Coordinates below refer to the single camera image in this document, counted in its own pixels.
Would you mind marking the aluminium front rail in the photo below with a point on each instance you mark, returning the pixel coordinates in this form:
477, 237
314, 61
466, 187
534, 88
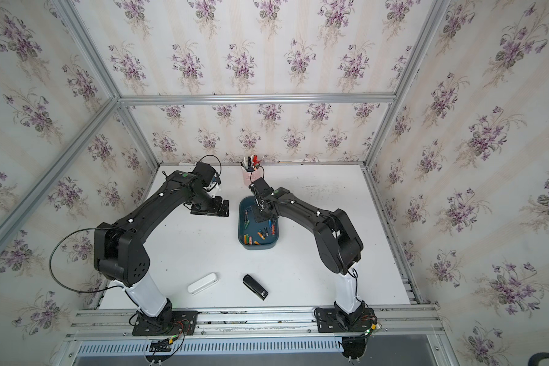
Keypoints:
255, 322

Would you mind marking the black stapler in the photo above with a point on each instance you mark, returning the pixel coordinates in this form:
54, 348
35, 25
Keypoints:
255, 286

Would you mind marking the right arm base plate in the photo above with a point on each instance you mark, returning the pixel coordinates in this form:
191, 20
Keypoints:
335, 320

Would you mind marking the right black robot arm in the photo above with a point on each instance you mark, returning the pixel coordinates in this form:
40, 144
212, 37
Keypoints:
338, 243

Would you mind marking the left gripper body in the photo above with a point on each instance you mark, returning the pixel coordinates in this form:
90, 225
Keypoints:
210, 206

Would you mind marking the teal plastic storage box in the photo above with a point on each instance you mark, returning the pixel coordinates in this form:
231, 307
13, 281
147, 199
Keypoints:
252, 234

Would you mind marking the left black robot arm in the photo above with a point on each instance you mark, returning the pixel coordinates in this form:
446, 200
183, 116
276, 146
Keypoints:
119, 251

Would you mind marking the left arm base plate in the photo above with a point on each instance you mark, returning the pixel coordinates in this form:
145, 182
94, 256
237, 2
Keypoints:
165, 325

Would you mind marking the pink pen holder cup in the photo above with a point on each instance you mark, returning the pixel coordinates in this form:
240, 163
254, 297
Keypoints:
248, 177

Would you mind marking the white oblong case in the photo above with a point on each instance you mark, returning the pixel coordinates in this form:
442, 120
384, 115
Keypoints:
203, 283

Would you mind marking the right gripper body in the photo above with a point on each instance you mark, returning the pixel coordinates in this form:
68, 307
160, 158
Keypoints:
259, 214

